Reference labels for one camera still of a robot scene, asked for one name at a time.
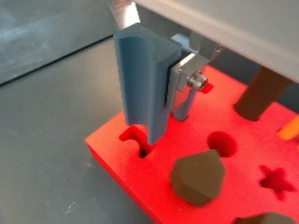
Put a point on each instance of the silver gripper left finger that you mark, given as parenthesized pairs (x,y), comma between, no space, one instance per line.
(124,13)

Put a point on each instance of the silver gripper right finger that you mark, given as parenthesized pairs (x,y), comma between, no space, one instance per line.
(185,71)

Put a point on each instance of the brown pentagon peg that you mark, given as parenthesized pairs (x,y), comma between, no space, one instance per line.
(196,177)

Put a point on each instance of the brown hexagon peg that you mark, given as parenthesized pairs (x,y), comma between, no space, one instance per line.
(266,218)

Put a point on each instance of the blue arch block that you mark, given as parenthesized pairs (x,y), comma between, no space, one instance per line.
(144,55)

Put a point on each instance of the brown cylinder peg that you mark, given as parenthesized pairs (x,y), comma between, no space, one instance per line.
(263,91)

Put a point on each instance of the yellow arch peg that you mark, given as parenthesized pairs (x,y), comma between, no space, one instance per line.
(290,131)

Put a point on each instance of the red peg board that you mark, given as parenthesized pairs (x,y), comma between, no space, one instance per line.
(234,154)

